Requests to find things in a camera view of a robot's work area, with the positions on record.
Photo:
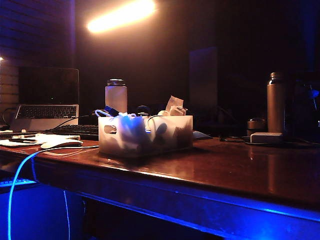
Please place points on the dark metal thermos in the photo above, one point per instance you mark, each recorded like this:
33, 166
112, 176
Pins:
276, 105

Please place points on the glowing tube lamp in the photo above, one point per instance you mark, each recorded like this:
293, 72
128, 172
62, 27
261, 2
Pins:
120, 16

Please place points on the blue-lit keyboard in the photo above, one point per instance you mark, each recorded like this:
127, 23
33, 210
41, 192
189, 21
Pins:
15, 182

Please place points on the white water bottle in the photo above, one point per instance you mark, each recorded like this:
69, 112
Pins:
116, 97

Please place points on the black keyboard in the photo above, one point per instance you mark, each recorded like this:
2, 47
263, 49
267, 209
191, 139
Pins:
75, 130

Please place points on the white power adapter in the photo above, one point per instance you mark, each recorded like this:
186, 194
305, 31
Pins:
266, 138

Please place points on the white paper sheets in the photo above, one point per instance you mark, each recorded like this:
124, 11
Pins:
50, 138

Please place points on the dark blue small object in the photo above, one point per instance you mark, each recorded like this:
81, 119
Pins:
110, 111

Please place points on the small metal cup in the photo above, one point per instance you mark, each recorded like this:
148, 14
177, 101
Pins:
256, 125

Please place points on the small white packet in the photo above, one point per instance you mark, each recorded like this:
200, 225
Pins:
178, 110

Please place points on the crumpled white paper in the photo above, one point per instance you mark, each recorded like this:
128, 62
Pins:
175, 101

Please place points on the translucent plastic storage box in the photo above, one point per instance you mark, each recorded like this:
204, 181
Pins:
180, 132

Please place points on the silver laptop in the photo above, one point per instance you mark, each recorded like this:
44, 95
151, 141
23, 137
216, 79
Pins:
47, 86

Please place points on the flat white curved object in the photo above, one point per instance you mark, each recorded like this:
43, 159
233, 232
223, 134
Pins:
62, 144

